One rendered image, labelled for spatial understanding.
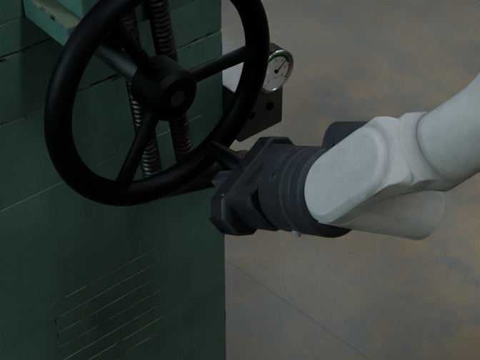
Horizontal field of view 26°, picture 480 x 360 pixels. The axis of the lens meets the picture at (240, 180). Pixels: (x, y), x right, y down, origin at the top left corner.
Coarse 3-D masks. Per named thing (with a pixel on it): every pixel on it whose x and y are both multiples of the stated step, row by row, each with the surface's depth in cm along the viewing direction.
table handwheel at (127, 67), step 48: (144, 0) 101; (240, 0) 110; (96, 48) 101; (240, 48) 116; (48, 96) 101; (144, 96) 109; (192, 96) 111; (240, 96) 120; (48, 144) 104; (144, 144) 112; (96, 192) 111; (144, 192) 116
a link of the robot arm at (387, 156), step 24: (384, 120) 88; (408, 120) 88; (336, 144) 92; (360, 144) 89; (384, 144) 87; (408, 144) 86; (312, 168) 94; (336, 168) 91; (360, 168) 88; (384, 168) 86; (408, 168) 86; (432, 168) 86; (312, 192) 93; (336, 192) 90; (360, 192) 88; (384, 192) 87; (408, 192) 88; (336, 216) 91
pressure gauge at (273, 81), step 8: (272, 48) 139; (280, 48) 139; (272, 56) 138; (280, 56) 139; (288, 56) 140; (272, 64) 139; (280, 64) 140; (288, 64) 141; (272, 72) 140; (280, 72) 141; (288, 72) 142; (264, 80) 140; (272, 80) 141; (280, 80) 142; (264, 88) 140; (272, 88) 141
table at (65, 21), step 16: (0, 0) 113; (16, 0) 115; (32, 0) 113; (48, 0) 113; (176, 0) 117; (192, 0) 119; (0, 16) 114; (16, 16) 116; (32, 16) 115; (48, 16) 111; (64, 16) 111; (144, 16) 115; (48, 32) 113; (64, 32) 110
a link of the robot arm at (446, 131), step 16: (464, 96) 83; (432, 112) 87; (448, 112) 84; (464, 112) 83; (432, 128) 86; (448, 128) 84; (464, 128) 83; (432, 144) 85; (448, 144) 84; (464, 144) 83; (448, 160) 85; (464, 160) 84; (464, 176) 86
